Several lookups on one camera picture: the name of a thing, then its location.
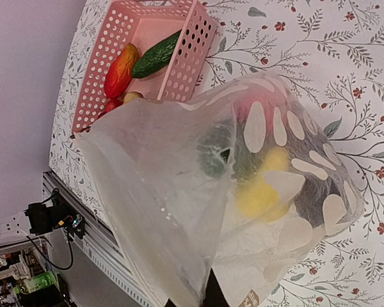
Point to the green toy cucumber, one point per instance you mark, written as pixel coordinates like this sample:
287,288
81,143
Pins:
156,58

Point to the red orange mango toy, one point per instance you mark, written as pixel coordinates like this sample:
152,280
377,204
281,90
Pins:
119,75

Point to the purple toy eggplant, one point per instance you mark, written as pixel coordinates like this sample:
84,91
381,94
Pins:
308,194

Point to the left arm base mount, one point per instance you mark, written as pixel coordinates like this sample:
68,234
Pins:
55,213

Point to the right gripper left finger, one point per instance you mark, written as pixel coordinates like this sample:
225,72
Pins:
169,303

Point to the green bottle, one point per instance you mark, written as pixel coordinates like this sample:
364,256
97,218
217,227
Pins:
36,283

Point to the pink plastic basket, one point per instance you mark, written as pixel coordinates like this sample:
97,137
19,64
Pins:
144,25

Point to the white power strip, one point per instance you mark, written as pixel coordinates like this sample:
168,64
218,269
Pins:
14,228

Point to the red lychee toy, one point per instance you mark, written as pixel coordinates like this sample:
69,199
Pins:
112,104

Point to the clear dotted zip bag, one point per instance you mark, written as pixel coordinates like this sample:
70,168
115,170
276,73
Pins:
171,220

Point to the green toy vegetable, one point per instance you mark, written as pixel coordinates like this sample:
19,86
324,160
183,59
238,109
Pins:
224,146

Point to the floral table mat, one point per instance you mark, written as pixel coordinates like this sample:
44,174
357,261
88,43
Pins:
331,53

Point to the aluminium front rail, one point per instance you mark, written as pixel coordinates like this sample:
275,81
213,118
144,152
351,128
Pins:
98,243

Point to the yellow toy pear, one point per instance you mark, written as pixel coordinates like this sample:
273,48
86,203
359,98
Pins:
255,198

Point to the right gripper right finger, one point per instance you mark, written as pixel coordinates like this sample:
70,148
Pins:
213,294

